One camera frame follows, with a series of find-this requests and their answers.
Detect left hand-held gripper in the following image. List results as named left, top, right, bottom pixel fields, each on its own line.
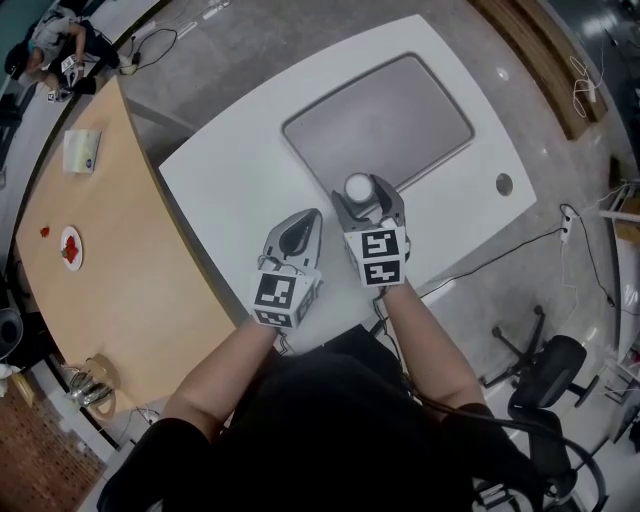
left=249, top=208, right=325, bottom=330

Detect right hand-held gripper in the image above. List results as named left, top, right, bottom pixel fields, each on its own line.
left=330, top=174, right=414, bottom=290

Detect grey rectangular dish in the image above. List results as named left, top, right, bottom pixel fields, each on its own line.
left=281, top=51, right=476, bottom=195

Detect person's left forearm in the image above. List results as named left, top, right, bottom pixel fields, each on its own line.
left=160, top=313, right=279, bottom=442

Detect person's right forearm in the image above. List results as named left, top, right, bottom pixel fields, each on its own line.
left=381, top=278, right=485, bottom=417

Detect person's black shirt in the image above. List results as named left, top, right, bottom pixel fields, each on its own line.
left=97, top=323, right=546, bottom=512

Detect white plate with red food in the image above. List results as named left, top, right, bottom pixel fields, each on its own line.
left=59, top=225, right=85, bottom=273

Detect wooden boards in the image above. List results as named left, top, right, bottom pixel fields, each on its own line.
left=469, top=0, right=609, bottom=141

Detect black office chair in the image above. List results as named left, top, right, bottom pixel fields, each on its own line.
left=478, top=303, right=609, bottom=512

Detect shiny metal kettle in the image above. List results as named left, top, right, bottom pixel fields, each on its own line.
left=68, top=355, right=119, bottom=417

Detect black floor cable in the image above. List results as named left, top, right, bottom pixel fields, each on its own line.
left=418, top=202, right=617, bottom=307

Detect black looped cable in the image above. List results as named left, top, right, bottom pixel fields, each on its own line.
left=128, top=27, right=180, bottom=68

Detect white cable with plug strip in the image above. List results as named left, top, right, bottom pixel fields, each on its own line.
left=569, top=53, right=600, bottom=120

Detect white shelf frame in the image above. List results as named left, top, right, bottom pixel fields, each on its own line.
left=597, top=178, right=640, bottom=226

